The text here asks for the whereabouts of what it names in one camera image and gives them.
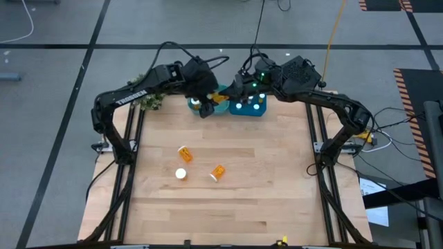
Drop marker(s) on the grey metal stand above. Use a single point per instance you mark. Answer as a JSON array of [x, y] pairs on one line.
[[434, 138]]

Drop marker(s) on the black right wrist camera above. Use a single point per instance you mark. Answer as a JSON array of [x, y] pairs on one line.
[[264, 71]]

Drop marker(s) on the small amber pill bottle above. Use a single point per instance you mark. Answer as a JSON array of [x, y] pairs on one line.
[[262, 96]]

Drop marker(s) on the white paper sheet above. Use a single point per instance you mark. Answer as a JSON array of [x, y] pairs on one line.
[[379, 216]]

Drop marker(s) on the black beam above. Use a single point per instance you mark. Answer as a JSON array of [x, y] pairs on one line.
[[398, 195]]

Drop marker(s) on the black mat with hazard stripes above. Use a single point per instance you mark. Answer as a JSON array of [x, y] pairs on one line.
[[424, 103], [380, 4], [424, 5]]

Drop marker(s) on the amber pill bottle white cap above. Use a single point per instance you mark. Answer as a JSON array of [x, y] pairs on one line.
[[187, 155], [218, 98], [218, 172], [195, 101], [181, 173]]

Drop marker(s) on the green potted plant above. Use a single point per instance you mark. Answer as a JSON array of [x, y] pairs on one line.
[[152, 102]]

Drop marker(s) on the blue plastic bin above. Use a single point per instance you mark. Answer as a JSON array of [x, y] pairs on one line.
[[247, 111]]

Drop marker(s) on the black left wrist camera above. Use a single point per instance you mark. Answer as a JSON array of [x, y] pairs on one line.
[[195, 69]]

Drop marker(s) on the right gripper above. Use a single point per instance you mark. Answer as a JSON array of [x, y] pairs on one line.
[[251, 90]]

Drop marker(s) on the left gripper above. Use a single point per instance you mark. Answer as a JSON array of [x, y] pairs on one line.
[[204, 90]]

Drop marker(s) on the black perforated computer box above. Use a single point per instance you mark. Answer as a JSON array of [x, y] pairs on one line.
[[299, 71]]

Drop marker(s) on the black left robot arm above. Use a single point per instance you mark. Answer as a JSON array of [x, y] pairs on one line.
[[131, 97]]

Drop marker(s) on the teal plastic bin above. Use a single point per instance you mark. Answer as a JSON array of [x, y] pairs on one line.
[[221, 109]]

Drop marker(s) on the blue translucent pill bottle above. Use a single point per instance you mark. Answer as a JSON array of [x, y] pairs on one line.
[[256, 107], [250, 101]]

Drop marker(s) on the grey floor block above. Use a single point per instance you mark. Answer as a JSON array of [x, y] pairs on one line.
[[8, 76]]

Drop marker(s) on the black aluminium rig frame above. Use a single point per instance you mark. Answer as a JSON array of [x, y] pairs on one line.
[[127, 186]]

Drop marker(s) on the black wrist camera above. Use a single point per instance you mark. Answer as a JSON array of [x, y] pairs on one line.
[[195, 69], [264, 71]]

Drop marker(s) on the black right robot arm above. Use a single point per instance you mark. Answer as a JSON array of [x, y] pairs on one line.
[[335, 100]]

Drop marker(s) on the yellow power connector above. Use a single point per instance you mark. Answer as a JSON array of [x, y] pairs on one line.
[[367, 136]]

